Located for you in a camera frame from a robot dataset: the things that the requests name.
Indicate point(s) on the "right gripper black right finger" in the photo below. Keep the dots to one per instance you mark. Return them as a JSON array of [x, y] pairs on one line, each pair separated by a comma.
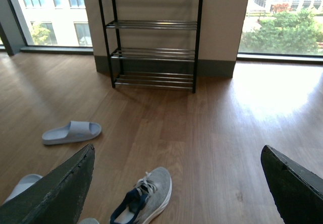
[[297, 192]]

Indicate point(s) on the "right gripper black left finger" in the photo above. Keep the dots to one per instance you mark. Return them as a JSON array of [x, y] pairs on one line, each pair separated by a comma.
[[56, 198]]

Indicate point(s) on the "grey knit sneaker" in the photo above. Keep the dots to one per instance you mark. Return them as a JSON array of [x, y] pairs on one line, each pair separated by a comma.
[[149, 197], [89, 220]]

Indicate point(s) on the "black metal shoe rack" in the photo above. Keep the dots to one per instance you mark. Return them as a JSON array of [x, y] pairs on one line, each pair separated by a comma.
[[152, 43]]

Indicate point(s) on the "light blue slide sandal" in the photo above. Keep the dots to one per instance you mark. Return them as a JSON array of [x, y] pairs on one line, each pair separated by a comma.
[[25, 183], [74, 131]]

